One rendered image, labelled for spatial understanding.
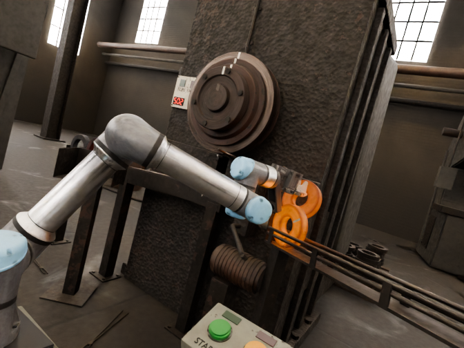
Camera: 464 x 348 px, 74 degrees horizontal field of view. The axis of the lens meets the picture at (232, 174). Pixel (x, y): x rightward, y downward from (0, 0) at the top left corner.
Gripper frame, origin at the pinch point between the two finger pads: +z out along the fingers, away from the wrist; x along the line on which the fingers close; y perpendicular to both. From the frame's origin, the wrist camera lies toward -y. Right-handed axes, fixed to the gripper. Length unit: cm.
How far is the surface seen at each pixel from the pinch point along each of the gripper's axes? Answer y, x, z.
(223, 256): -33.7, 11.9, -16.4
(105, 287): -89, 78, -30
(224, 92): 28, 40, -25
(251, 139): 13.7, 29.5, -10.3
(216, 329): -24, -39, -57
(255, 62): 46, 39, -16
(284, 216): -9.4, -2.7, -9.0
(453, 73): 270, 189, 488
